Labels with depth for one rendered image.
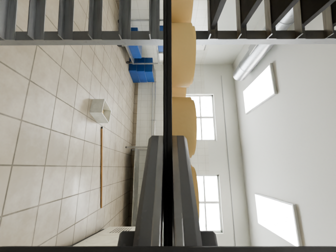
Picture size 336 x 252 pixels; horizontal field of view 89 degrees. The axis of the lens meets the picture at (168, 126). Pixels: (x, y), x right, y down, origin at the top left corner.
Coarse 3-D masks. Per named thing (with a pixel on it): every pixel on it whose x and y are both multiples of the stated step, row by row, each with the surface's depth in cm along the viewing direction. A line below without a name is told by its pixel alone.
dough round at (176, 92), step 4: (172, 88) 19; (176, 88) 19; (180, 88) 19; (184, 88) 19; (172, 92) 19; (176, 92) 19; (180, 92) 19; (184, 92) 19; (172, 96) 19; (176, 96) 19; (180, 96) 19; (184, 96) 19
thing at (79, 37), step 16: (16, 32) 53; (48, 32) 53; (80, 32) 53; (112, 32) 53; (144, 32) 53; (160, 32) 53; (224, 32) 53; (256, 32) 53; (288, 32) 53; (320, 32) 53
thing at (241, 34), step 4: (236, 0) 53; (236, 4) 53; (236, 8) 53; (240, 8) 51; (236, 12) 53; (240, 12) 51; (236, 16) 53; (240, 16) 51; (236, 20) 53; (240, 20) 51; (236, 24) 53; (240, 24) 51; (236, 28) 53; (240, 28) 50; (244, 28) 53; (240, 32) 50; (244, 32) 53; (240, 36) 53; (244, 36) 53
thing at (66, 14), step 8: (64, 0) 54; (72, 0) 54; (64, 8) 54; (72, 8) 54; (64, 16) 54; (72, 16) 54; (64, 24) 53; (72, 24) 53; (64, 32) 53; (72, 32) 53
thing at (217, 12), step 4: (212, 0) 49; (216, 0) 45; (220, 0) 42; (224, 0) 42; (212, 4) 49; (216, 4) 45; (220, 4) 43; (212, 8) 49; (216, 8) 45; (220, 8) 44; (212, 12) 49; (216, 12) 45; (220, 12) 45; (212, 16) 49; (216, 16) 47; (212, 20) 49; (216, 20) 48; (212, 24) 50; (212, 28) 52
